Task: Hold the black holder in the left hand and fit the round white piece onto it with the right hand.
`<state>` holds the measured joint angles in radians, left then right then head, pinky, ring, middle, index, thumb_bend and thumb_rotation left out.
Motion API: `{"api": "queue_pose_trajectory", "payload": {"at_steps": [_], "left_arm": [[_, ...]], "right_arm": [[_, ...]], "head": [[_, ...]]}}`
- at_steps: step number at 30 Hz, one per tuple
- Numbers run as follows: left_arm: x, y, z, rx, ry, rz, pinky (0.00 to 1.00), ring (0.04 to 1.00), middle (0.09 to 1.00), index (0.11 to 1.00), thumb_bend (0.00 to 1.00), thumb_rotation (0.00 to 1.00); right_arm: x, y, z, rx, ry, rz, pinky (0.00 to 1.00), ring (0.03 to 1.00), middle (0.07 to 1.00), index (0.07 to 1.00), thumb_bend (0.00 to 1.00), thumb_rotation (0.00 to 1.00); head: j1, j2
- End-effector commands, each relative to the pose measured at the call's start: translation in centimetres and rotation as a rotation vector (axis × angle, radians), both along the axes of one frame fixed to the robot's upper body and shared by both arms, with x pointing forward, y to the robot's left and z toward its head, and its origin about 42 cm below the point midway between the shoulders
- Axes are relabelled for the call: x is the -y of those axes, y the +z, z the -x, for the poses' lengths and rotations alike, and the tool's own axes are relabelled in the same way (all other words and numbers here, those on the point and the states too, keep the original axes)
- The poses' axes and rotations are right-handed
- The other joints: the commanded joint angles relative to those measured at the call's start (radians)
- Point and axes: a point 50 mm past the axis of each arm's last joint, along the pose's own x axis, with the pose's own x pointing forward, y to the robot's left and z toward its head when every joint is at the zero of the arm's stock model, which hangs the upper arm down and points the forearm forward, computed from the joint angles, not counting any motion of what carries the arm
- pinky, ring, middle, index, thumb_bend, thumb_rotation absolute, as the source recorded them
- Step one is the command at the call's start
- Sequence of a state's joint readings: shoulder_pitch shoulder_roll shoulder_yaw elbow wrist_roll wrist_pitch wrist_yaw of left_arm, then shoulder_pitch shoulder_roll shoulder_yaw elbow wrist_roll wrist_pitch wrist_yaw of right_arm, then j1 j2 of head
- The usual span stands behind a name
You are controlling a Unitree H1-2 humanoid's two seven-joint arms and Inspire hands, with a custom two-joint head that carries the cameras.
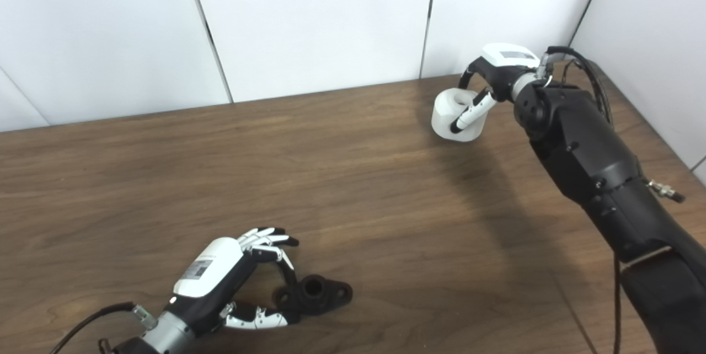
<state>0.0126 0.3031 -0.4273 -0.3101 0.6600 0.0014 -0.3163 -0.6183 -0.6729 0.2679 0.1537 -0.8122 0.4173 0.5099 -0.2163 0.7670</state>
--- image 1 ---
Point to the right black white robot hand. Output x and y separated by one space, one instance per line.
504 67

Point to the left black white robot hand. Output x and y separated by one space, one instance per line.
212 266

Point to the round white plastic piece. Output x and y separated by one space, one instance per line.
444 117

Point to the black flanged holder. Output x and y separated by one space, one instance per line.
331 294

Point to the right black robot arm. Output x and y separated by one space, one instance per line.
590 144

